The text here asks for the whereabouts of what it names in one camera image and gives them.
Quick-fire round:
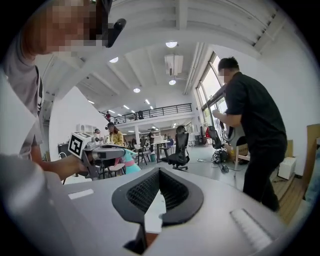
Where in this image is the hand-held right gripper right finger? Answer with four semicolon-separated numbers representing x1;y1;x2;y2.
159;166;205;228

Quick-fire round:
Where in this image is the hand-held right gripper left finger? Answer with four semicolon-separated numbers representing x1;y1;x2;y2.
111;166;161;255

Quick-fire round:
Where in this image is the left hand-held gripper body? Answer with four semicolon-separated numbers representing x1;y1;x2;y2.
67;130;126;181

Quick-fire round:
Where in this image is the teal and pink spray bottle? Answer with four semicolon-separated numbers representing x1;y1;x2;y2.
119;149;142;175

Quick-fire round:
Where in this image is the person's left forearm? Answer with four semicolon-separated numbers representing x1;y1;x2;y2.
31;143;87;181

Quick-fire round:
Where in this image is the chair with pink seat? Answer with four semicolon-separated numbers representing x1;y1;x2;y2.
99;159;126;179

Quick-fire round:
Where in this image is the black office chair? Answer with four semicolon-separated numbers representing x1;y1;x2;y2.
206;125;225;150
166;125;190;171

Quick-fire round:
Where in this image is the white table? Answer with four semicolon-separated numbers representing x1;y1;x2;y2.
151;139;174;163

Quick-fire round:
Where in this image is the cardboard box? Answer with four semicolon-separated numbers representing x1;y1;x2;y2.
234;143;251;161

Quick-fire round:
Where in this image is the black balcony railing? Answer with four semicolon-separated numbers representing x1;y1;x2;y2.
100;102;193;125

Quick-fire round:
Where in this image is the white box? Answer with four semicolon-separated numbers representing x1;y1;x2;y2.
278;156;298;181

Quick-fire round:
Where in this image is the tall glass window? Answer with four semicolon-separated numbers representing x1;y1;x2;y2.
194;50;229;131

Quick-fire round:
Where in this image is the white ceiling air conditioner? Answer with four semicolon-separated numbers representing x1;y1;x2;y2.
164;53;184;76

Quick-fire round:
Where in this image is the wooden cabinet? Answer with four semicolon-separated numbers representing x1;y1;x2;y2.
301;123;320;201

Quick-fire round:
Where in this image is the bundle of black cables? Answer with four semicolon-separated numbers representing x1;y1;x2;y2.
211;148;231;174

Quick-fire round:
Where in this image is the black head-worn camera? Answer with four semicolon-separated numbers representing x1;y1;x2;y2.
103;17;128;49

